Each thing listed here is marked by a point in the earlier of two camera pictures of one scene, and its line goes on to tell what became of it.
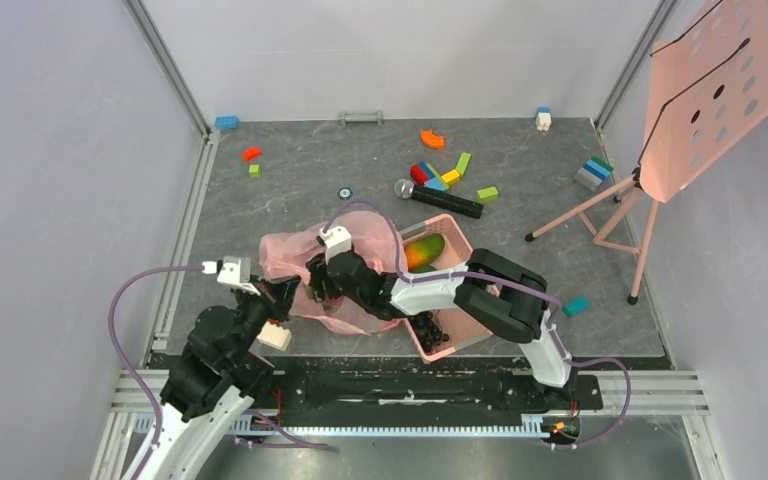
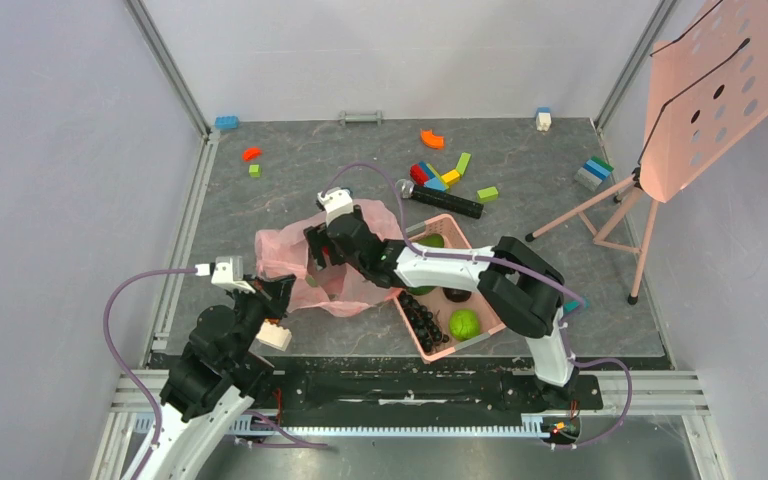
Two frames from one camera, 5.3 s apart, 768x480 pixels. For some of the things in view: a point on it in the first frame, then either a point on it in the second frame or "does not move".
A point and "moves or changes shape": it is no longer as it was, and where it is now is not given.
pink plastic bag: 283,255 moves or changes shape
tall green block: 463,162 does not move
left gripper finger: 283,290 does not move
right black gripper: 321,278 -> 324,244
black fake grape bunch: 427,332 does not move
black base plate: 416,389 does not move
